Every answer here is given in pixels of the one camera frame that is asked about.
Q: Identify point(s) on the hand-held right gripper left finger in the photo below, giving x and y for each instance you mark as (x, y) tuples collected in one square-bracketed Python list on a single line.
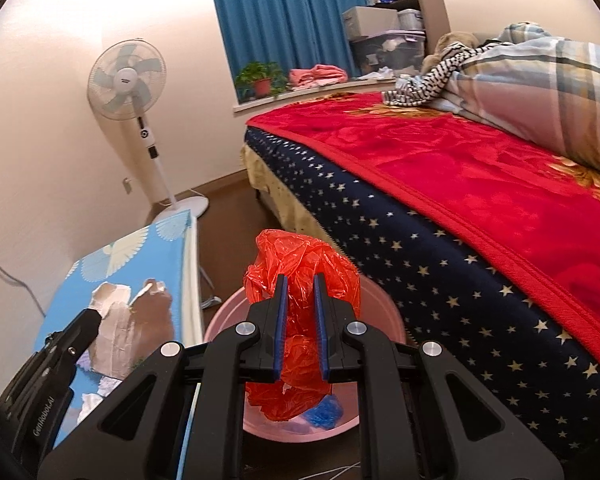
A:
[(280, 332)]

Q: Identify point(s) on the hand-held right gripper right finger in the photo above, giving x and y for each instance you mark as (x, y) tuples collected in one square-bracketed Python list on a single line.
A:
[(321, 332)]

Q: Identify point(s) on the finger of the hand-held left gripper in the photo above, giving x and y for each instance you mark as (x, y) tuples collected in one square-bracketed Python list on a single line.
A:
[(82, 327)]

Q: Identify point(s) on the silver foil wrapper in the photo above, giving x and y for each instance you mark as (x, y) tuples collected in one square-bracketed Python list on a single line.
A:
[(125, 330)]

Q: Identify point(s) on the pink plastic bin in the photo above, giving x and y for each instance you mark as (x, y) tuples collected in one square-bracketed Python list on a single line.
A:
[(380, 320)]

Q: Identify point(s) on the red plastic bag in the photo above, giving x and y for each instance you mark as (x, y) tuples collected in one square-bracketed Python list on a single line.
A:
[(300, 260)]

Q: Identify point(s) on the crumpled white tissue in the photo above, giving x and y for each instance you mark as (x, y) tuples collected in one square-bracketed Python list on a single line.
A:
[(90, 406)]

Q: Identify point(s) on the blue crumpled plastic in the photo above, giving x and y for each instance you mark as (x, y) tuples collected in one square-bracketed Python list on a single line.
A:
[(325, 410)]

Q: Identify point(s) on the blue printed tablecloth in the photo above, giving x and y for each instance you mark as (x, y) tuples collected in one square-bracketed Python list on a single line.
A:
[(130, 255)]

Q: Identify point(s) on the navy star bed sheet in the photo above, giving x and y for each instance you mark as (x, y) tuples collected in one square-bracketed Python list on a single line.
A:
[(430, 270)]

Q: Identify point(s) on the beige star bed skirt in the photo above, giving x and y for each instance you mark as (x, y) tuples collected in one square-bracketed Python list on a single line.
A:
[(285, 195)]

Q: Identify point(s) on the red floral blanket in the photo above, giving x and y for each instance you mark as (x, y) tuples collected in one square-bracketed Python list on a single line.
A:
[(455, 170)]

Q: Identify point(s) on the white windowsill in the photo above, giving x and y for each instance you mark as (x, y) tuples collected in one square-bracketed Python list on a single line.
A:
[(280, 101)]

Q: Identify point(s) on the white standing fan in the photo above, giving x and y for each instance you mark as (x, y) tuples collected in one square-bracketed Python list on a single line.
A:
[(127, 80)]

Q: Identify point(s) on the potted green plant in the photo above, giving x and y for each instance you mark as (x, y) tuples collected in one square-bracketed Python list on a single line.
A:
[(260, 77)]

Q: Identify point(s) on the pink folded clothes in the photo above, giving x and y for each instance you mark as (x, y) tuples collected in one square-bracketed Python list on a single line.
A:
[(315, 75)]

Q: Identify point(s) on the striped garment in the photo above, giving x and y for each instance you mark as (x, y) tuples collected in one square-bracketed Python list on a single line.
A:
[(430, 80)]

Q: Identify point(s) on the clear storage bin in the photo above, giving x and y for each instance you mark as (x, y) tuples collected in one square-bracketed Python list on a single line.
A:
[(380, 55)]

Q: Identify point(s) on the grey storage box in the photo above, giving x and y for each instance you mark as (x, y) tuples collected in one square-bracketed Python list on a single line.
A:
[(370, 22)]

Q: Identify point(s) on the beige plush toy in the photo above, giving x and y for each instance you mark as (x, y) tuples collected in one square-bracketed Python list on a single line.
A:
[(455, 42)]

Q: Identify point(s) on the blue curtain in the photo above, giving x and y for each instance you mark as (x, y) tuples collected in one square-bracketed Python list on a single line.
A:
[(290, 10)]

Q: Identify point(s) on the plaid quilt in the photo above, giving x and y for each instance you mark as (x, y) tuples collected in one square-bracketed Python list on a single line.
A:
[(530, 85)]

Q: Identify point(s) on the white lidded box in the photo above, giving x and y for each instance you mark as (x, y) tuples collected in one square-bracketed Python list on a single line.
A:
[(411, 20)]

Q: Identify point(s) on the white wall outlet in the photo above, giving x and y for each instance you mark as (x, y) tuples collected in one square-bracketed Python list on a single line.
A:
[(127, 185)]

